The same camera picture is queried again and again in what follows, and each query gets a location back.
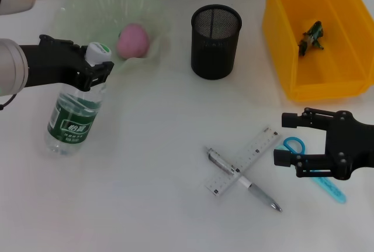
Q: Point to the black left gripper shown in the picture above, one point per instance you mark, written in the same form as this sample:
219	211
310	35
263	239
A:
49	65

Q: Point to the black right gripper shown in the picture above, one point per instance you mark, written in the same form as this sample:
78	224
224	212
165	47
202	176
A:
353	146

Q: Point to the light blue scissors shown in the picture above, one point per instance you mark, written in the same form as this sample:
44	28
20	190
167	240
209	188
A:
333	190

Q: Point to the pink peach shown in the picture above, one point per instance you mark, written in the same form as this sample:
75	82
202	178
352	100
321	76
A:
133	41

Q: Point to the clear green-label water bottle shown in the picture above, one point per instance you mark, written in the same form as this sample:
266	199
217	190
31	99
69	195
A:
70	129

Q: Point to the green plastic wrapper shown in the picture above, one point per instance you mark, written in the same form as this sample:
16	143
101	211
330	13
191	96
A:
311	37

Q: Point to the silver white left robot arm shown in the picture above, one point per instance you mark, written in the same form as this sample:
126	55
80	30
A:
13	67

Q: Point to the translucent green plastic fruit plate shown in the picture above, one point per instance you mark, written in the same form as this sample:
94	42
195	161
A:
96	12

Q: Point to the clear plastic ruler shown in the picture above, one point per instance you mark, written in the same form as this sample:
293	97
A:
248	158

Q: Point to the silver clear ballpoint pen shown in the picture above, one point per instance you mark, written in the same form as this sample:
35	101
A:
258	192

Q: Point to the black mesh pen holder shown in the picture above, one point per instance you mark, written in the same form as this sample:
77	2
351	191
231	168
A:
214	50

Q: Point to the yellow plastic bin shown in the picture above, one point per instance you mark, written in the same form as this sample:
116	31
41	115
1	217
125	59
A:
336	65

